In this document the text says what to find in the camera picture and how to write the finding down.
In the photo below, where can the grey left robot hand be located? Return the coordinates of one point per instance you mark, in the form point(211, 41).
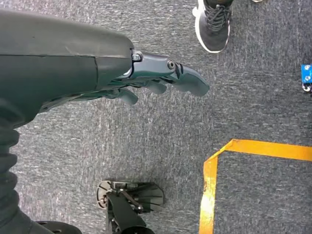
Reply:
point(60, 64)

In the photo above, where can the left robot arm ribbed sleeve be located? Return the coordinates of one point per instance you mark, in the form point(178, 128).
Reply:
point(7, 181)

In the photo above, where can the black robot foot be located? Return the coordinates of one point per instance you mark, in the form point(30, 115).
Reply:
point(60, 229)
point(146, 197)

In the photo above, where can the yellow floor tape square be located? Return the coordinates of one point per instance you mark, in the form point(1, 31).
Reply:
point(209, 193)

